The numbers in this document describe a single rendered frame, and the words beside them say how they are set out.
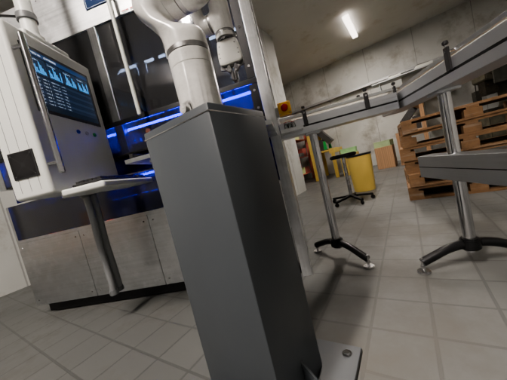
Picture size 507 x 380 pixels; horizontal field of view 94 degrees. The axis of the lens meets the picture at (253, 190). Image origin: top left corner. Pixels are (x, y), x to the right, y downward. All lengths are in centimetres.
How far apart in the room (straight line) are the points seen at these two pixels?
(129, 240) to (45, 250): 69
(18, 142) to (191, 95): 92
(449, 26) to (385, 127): 267
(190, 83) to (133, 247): 135
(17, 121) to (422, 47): 835
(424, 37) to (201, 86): 815
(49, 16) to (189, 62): 164
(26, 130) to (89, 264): 105
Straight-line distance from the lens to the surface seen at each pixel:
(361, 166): 389
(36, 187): 138
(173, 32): 76
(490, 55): 113
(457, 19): 875
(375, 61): 858
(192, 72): 71
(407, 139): 294
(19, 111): 143
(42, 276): 243
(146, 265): 183
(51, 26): 225
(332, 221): 160
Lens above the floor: 68
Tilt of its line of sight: 4 degrees down
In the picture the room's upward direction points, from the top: 14 degrees counter-clockwise
